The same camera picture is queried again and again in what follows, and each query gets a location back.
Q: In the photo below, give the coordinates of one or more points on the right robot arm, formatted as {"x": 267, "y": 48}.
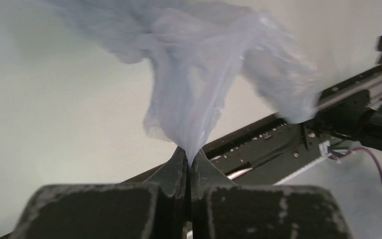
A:
{"x": 352, "y": 109}

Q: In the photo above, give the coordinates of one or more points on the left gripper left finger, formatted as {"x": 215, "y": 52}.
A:
{"x": 152, "y": 209}

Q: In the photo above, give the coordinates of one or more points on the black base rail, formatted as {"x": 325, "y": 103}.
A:
{"x": 269, "y": 150}

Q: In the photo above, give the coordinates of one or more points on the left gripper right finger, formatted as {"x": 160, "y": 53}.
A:
{"x": 222, "y": 209}

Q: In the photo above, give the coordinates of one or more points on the blue plastic trash bag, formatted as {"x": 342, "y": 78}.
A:
{"x": 196, "y": 51}

